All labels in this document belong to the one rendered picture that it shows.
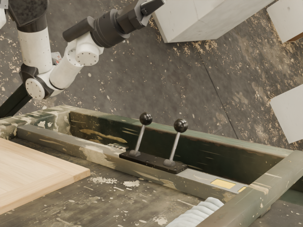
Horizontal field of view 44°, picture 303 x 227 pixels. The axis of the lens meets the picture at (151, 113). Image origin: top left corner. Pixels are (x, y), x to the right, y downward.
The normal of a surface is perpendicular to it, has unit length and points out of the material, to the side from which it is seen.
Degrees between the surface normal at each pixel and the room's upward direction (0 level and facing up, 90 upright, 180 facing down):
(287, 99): 90
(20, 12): 54
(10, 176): 60
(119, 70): 0
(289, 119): 90
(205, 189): 90
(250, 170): 90
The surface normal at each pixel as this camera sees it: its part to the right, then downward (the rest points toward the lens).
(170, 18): -0.66, 0.18
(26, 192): -0.04, -0.97
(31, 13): 0.49, 0.53
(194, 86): 0.64, -0.36
